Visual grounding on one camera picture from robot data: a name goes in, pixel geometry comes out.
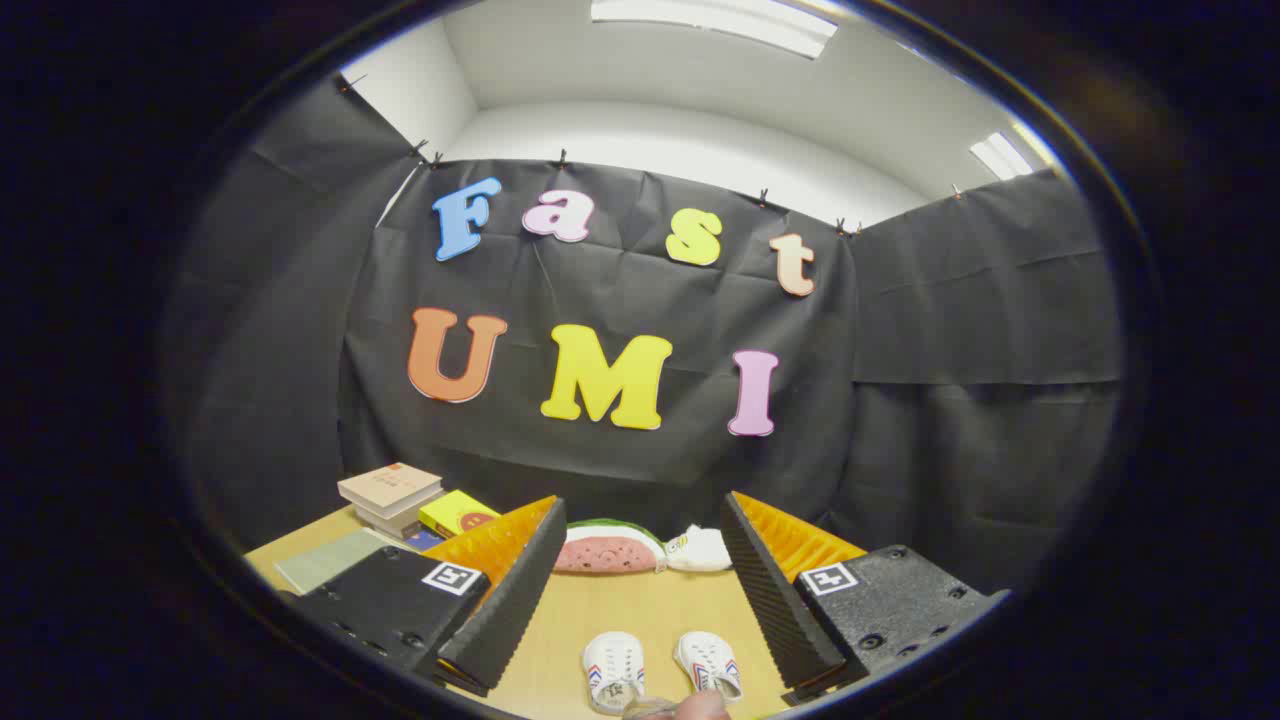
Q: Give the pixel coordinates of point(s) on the watermelon slice plush toy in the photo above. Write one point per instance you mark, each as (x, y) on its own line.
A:
(610, 552)

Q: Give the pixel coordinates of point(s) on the black backdrop cloth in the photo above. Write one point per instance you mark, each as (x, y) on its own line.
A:
(620, 300)

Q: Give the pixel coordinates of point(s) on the white canvas shoe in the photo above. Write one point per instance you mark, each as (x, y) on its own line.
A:
(612, 665)
(705, 660)

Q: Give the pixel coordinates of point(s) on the cream fabric storage box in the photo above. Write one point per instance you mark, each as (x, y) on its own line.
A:
(330, 560)

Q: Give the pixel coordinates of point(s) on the blue book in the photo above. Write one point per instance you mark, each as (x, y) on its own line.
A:
(424, 540)

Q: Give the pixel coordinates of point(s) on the long ceiling light panel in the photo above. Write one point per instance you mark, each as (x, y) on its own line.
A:
(715, 22)

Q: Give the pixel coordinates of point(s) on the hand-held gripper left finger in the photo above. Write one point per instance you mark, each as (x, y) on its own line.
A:
(510, 610)

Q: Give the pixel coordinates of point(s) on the yellow book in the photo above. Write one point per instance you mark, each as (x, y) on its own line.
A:
(458, 513)

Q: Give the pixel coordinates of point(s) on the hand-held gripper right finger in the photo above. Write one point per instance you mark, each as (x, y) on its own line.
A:
(775, 610)

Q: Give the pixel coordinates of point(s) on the small ceiling light panel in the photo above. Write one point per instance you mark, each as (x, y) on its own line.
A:
(1002, 155)

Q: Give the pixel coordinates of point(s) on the white plush toy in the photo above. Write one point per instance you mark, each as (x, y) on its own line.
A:
(700, 550)

